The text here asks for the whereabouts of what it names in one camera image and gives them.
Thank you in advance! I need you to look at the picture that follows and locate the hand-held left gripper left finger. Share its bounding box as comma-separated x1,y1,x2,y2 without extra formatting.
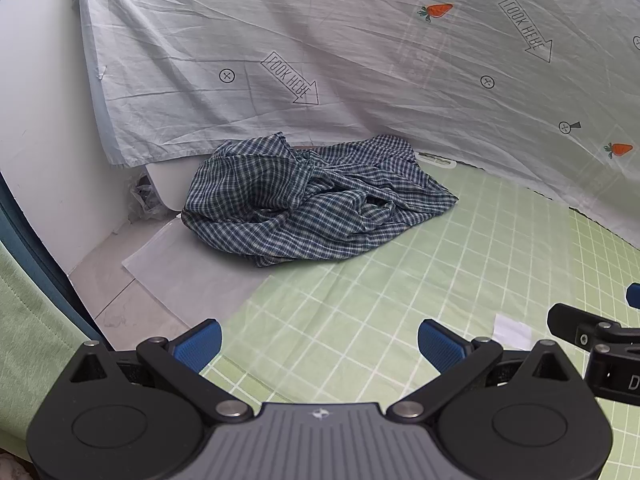
65,319,254,426

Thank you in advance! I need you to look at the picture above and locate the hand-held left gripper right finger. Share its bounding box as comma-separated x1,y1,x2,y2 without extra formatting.
388,319,584,424

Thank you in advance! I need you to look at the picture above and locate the blue plaid shirt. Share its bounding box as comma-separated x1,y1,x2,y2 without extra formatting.
181,131,459,268

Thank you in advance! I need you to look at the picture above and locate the white paper piece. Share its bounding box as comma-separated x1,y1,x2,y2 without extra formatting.
492,312,532,350

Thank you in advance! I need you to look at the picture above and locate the translucent plastic sheet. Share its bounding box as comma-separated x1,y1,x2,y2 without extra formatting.
121,217,381,361

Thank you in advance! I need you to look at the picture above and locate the green grid mat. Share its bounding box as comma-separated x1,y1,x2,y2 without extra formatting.
200,160,640,480

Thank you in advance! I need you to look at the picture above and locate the dark plastic bag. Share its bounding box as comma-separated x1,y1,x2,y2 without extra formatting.
129,172,173,223

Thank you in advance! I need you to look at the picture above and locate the white board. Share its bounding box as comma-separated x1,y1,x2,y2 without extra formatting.
145,157,211,213

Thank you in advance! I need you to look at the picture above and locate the green cloth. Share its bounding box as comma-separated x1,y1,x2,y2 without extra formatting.
0,245,108,463

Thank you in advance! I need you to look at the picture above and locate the dark teal fabric strip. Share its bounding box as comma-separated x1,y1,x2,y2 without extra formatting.
0,172,108,348

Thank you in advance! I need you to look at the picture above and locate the light blue printed sheet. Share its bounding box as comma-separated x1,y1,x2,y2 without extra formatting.
75,0,640,251

